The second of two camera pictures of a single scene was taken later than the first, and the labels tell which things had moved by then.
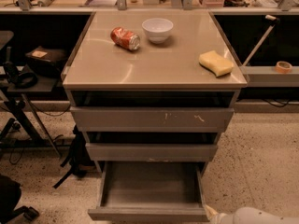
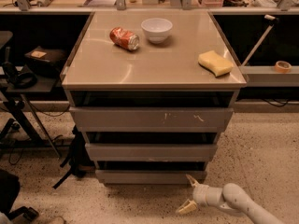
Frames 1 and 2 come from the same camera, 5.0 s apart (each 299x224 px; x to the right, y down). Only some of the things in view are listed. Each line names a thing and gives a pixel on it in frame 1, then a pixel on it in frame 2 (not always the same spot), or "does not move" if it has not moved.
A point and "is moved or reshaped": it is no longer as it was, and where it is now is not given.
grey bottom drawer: [151, 191] is moved or reshaped
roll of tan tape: [283, 67] does not move
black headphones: [21, 80] does not move
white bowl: [157, 29] does not move
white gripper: [221, 218] → [200, 193]
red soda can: [125, 38] does not move
